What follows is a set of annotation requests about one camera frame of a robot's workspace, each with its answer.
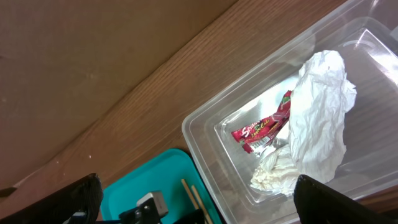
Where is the clear plastic bin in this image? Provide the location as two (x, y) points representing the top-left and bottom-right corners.
(182, 0), (397, 223)

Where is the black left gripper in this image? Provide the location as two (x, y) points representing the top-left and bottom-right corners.
(102, 191), (205, 224)

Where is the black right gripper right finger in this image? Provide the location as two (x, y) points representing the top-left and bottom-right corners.
(294, 174), (395, 224)

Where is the teal plastic tray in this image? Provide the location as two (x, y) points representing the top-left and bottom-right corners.
(101, 149), (222, 224)

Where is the small white tissue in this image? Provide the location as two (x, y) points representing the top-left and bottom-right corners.
(251, 145), (300, 197)

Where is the red snack wrapper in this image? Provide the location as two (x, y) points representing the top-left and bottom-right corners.
(231, 90), (292, 154)

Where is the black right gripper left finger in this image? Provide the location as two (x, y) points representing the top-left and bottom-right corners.
(1, 173), (103, 224)

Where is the wooden chopstick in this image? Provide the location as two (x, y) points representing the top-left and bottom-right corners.
(191, 185), (213, 224)
(181, 179), (201, 209)

